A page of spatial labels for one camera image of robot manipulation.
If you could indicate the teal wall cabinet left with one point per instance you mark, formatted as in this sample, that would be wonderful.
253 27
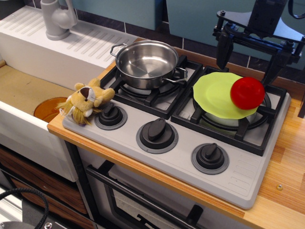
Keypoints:
143 13

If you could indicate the black left burner grate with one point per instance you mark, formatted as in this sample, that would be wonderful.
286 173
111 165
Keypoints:
160 102

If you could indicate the white toy sink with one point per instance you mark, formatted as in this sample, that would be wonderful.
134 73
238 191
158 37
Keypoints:
34 69

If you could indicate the black right stove knob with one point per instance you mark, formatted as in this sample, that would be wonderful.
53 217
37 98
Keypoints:
210 159

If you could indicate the black burner grate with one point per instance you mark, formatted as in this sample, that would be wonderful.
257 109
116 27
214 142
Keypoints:
160 102
256 133

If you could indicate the oven door with handle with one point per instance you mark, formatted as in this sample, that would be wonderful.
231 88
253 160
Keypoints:
134 202

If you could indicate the red plastic apple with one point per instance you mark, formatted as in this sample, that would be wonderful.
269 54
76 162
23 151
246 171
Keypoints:
247 93

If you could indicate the black right burner grate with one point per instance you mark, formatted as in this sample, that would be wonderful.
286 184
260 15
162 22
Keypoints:
256 133

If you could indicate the stainless steel pot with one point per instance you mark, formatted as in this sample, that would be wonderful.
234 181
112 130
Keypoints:
148 65

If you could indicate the black left stove knob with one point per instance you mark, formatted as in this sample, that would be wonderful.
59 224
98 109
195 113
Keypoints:
112 117

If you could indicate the orange plastic bowl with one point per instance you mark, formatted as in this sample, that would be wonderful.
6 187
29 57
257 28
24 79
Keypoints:
47 110

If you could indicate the grey toy stove top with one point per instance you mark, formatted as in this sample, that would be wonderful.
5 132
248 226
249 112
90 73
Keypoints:
238 184

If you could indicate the teal wall cabinet right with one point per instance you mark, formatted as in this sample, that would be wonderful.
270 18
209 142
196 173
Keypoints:
194 21

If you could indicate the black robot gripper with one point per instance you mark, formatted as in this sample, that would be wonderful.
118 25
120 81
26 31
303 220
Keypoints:
263 30

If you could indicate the lime green plate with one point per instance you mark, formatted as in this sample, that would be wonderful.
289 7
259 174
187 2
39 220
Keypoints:
212 93

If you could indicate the grey toy faucet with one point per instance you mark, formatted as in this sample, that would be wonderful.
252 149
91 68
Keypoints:
58 21

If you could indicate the stuffed lion toy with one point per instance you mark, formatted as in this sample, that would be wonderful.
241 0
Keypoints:
85 101

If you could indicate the black middle stove knob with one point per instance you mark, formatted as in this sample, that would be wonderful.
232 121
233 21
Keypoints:
157 137

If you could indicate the black stove knob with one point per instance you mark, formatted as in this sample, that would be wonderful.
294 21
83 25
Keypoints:
210 159
157 137
112 117

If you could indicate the wooden drawer front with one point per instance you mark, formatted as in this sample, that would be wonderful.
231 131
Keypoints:
64 199

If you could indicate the teal wall cabinet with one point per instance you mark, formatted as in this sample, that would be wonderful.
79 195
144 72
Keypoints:
143 13
194 21

